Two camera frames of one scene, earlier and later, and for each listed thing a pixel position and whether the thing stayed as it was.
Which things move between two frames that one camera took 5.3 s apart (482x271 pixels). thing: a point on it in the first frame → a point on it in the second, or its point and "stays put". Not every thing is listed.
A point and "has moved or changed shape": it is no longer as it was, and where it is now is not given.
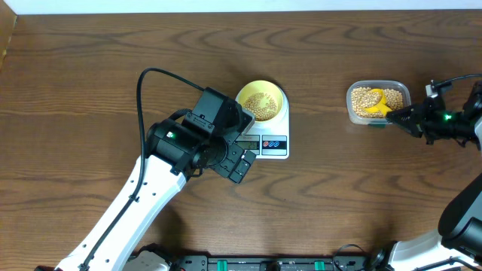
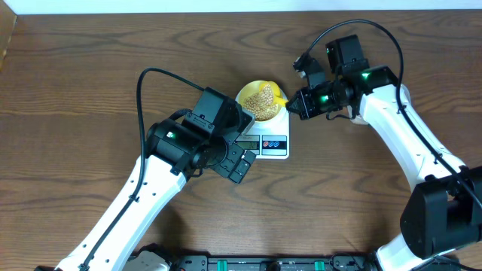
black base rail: (274, 263) stays put
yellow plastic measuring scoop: (382, 108) has moved or changed shape
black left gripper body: (224, 157) stays put
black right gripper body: (433, 123) → (323, 98)
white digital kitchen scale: (268, 140) stays put
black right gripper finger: (401, 117) → (297, 105)
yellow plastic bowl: (262, 98) stays put
